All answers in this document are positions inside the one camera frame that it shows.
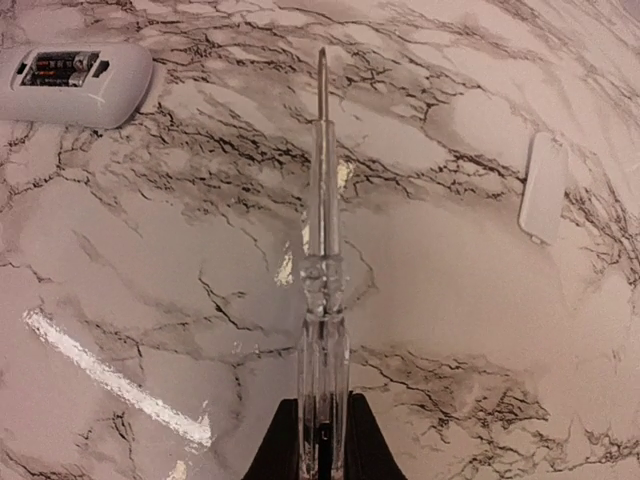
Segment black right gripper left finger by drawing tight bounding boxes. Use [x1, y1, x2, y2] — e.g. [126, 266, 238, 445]
[242, 399, 299, 480]

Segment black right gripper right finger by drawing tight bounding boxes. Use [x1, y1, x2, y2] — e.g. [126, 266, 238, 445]
[344, 392, 407, 480]

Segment white battery cover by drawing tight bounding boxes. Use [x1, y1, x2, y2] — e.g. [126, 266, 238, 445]
[518, 132, 569, 245]

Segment white remote control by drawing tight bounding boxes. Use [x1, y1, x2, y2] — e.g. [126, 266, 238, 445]
[1, 42, 153, 129]

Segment lower black AAA battery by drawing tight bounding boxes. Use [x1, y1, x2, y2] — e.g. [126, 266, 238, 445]
[22, 71, 87, 88]

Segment black aaa battery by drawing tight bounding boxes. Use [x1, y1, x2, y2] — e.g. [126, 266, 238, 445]
[34, 51, 99, 72]
[22, 71, 87, 88]

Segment upper black AAA battery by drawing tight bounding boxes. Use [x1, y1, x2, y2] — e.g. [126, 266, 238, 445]
[34, 51, 99, 72]

